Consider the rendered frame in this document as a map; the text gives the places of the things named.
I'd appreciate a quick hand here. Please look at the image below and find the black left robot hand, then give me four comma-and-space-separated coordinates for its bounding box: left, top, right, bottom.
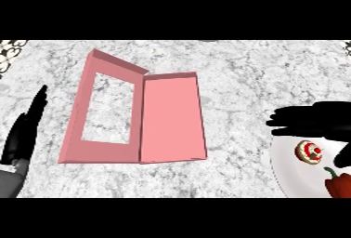
0, 85, 49, 173

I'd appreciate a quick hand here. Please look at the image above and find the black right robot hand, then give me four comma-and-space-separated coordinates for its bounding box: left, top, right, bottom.
265, 100, 351, 168

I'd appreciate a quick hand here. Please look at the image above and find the cupcake with red topping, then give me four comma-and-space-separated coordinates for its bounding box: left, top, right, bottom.
294, 139, 325, 165

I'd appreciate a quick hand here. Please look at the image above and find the white plate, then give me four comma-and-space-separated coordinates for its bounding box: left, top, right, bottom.
269, 134, 351, 199

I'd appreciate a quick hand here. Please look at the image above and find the pink cardboard box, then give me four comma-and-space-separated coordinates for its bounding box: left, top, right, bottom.
58, 48, 208, 165

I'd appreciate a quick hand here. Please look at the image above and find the red bell pepper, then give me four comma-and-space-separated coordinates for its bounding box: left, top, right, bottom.
322, 166, 351, 199

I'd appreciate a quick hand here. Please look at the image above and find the black and white patterned object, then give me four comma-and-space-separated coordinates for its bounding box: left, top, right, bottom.
340, 40, 351, 57
0, 40, 30, 80

